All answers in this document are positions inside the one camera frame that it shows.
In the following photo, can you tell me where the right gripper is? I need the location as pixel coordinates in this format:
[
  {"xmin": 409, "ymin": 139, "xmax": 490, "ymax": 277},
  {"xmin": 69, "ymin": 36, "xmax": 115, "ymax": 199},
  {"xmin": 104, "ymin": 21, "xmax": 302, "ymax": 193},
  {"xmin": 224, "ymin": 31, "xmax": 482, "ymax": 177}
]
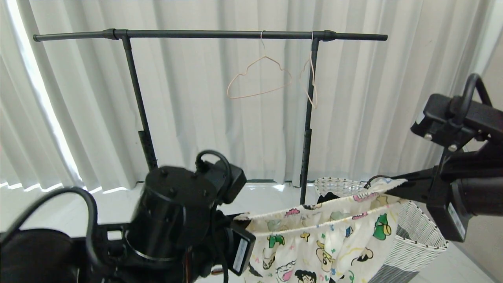
[{"xmin": 384, "ymin": 167, "xmax": 503, "ymax": 242}]

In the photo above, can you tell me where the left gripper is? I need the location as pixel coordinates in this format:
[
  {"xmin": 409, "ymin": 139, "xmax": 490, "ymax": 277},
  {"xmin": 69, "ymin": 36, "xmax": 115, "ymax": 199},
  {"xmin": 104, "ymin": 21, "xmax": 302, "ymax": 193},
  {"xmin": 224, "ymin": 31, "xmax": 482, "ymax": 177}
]
[{"xmin": 193, "ymin": 212, "xmax": 256, "ymax": 283}]

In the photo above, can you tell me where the cream printed garment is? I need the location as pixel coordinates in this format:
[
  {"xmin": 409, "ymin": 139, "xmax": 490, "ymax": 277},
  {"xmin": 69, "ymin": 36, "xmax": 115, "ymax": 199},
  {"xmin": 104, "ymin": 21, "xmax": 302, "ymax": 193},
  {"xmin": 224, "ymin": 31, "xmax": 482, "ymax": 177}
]
[{"xmin": 235, "ymin": 178, "xmax": 410, "ymax": 283}]

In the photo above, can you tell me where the pink clothes hanger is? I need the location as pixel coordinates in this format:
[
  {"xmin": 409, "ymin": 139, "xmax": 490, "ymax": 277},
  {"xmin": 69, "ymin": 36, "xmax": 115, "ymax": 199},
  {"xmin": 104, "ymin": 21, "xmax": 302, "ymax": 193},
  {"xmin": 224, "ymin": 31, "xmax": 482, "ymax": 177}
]
[
  {"xmin": 226, "ymin": 31, "xmax": 294, "ymax": 100},
  {"xmin": 300, "ymin": 31, "xmax": 318, "ymax": 110}
]

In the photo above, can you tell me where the white laundry basket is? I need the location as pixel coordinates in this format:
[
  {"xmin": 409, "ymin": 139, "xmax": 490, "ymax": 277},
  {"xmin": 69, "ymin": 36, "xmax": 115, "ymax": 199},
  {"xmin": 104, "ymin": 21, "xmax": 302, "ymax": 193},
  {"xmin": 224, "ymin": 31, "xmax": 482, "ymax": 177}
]
[{"xmin": 313, "ymin": 177, "xmax": 449, "ymax": 283}]

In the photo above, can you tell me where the black clothes rack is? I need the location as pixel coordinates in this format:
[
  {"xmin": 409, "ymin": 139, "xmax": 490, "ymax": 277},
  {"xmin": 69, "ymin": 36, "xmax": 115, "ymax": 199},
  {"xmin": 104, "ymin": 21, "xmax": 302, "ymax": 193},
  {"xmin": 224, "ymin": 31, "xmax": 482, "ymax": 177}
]
[{"xmin": 33, "ymin": 28, "xmax": 388, "ymax": 205}]

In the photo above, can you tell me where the black garment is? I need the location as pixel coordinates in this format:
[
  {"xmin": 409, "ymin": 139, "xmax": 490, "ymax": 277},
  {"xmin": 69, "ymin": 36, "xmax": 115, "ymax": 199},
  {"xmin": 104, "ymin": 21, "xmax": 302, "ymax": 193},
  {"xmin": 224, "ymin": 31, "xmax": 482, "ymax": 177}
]
[{"xmin": 316, "ymin": 192, "xmax": 341, "ymax": 205}]

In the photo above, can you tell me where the white curtain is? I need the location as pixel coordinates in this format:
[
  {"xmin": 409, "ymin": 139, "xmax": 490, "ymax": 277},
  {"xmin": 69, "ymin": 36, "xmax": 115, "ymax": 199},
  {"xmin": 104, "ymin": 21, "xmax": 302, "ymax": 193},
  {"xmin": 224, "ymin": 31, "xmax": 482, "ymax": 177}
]
[{"xmin": 0, "ymin": 0, "xmax": 503, "ymax": 194}]

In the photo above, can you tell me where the black cable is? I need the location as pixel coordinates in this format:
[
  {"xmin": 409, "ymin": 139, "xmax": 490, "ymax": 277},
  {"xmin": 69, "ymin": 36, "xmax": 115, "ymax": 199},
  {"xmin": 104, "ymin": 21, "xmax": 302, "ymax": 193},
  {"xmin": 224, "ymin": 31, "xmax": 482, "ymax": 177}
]
[
  {"xmin": 458, "ymin": 73, "xmax": 492, "ymax": 118},
  {"xmin": 0, "ymin": 187, "xmax": 99, "ymax": 268},
  {"xmin": 195, "ymin": 149, "xmax": 233, "ymax": 185}
]

